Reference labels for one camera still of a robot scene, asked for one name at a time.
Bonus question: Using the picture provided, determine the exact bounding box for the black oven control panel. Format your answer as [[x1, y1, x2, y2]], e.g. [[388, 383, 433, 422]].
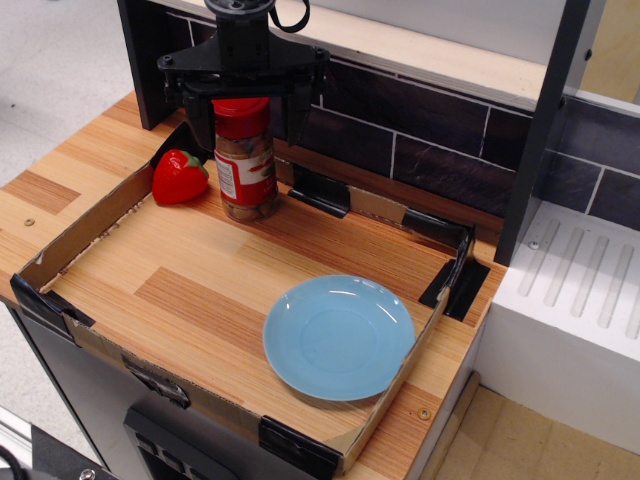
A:
[[123, 407, 237, 480]]

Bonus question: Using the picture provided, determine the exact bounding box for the dark grey shelf frame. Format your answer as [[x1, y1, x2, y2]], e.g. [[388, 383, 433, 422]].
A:
[[118, 1, 588, 265]]

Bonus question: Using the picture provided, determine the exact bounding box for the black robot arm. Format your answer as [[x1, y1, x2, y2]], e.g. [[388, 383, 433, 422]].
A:
[[157, 1, 330, 153]]

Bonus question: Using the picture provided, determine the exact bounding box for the red-capped basil spice bottle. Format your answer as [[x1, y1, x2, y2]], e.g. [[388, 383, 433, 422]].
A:
[[212, 97, 278, 222]]

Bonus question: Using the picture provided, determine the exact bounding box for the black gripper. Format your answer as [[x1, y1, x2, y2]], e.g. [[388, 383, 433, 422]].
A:
[[157, 17, 330, 153]]

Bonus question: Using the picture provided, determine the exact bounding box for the black cable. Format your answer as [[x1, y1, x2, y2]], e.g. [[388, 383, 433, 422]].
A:
[[0, 444, 31, 480]]

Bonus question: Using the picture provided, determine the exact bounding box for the red toy strawberry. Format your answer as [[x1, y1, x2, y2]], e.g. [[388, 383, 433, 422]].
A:
[[152, 149, 209, 206]]

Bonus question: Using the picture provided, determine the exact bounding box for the white toy sink drainboard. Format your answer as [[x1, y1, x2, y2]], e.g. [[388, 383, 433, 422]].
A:
[[475, 202, 639, 452]]

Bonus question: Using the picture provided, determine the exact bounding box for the light blue plate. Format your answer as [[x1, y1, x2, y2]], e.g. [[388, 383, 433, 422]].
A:
[[263, 275, 416, 401]]

